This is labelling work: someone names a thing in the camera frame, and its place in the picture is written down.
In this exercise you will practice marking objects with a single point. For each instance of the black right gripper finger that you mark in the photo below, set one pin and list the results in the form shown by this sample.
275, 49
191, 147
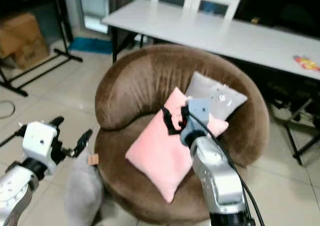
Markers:
171, 122

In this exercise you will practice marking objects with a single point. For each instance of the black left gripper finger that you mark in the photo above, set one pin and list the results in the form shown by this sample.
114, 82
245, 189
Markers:
83, 142
56, 121

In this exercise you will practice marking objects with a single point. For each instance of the pink pillow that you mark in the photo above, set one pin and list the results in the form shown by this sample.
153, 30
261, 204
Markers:
157, 156

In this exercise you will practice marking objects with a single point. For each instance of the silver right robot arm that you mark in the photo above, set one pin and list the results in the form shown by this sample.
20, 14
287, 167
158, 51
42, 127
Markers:
217, 181

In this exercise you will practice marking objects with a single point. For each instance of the grey pillow with white print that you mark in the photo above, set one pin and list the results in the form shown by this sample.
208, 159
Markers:
222, 93

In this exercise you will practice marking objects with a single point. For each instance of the grey fluffy pillow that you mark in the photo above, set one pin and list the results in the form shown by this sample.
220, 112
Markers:
82, 196

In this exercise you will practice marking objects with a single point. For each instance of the brown round velvet sofa chair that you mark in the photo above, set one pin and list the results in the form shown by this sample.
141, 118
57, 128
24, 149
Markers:
135, 85

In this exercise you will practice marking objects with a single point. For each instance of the blue floor mat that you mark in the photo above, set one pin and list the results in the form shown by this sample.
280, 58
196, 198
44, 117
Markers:
90, 45

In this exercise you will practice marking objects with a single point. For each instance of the small tan tag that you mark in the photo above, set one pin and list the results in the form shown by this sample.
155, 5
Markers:
93, 159

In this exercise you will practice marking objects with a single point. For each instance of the black metal rack stand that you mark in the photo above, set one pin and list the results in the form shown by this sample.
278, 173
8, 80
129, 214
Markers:
47, 65

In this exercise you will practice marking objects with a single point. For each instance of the brown cardboard box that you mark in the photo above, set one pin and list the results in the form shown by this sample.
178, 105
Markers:
22, 38

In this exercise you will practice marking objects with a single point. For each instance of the glass door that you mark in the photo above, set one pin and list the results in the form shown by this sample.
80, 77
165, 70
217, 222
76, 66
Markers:
94, 6

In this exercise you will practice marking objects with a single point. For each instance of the red yellow colourful packet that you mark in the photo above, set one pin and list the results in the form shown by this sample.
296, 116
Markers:
306, 62

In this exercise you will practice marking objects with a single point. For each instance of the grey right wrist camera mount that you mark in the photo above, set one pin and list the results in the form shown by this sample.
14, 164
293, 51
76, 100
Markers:
197, 118

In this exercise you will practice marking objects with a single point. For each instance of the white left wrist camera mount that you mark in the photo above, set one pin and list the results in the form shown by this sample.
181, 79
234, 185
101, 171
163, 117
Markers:
39, 141

